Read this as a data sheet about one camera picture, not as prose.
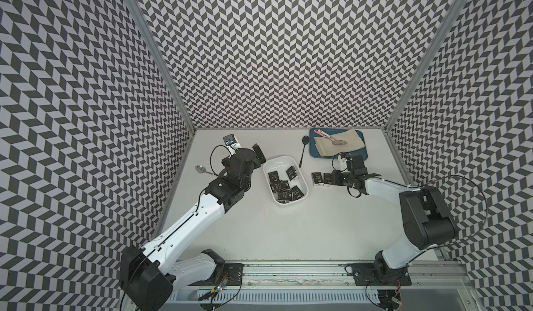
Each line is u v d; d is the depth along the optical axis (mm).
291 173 958
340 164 867
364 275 731
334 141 1114
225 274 703
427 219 462
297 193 906
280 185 912
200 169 999
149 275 367
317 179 960
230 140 630
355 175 724
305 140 1116
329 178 943
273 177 960
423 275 751
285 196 868
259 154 693
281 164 965
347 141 1103
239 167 565
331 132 1183
